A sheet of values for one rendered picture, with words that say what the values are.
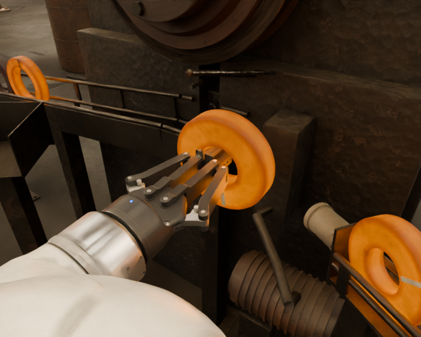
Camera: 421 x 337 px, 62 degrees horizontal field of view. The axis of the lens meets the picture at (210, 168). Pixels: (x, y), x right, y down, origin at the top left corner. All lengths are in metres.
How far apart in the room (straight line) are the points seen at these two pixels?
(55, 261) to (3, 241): 1.46
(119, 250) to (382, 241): 0.36
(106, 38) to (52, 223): 0.99
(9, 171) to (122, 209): 0.68
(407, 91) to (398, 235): 0.30
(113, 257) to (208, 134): 0.22
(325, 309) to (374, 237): 0.22
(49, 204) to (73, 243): 1.57
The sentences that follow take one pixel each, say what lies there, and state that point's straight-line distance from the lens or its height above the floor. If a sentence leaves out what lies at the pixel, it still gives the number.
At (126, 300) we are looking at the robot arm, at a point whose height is 0.97.
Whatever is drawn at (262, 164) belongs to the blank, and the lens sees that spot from 0.46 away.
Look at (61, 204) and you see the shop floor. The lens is 1.88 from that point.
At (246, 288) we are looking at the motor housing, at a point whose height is 0.51.
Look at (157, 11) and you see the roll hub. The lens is 0.67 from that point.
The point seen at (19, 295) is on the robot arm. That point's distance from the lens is 0.18.
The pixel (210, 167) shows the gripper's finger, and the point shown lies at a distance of 0.45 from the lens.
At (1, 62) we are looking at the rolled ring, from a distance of 1.49.
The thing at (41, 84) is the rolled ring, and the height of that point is 0.69.
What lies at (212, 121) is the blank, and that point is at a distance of 0.47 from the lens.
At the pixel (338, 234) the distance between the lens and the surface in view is 0.60.
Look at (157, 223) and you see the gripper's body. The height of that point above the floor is 0.85.
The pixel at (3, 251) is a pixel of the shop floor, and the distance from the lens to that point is 1.74.
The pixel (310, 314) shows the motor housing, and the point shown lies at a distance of 0.73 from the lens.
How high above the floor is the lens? 1.10
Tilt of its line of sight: 34 degrees down
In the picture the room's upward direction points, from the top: straight up
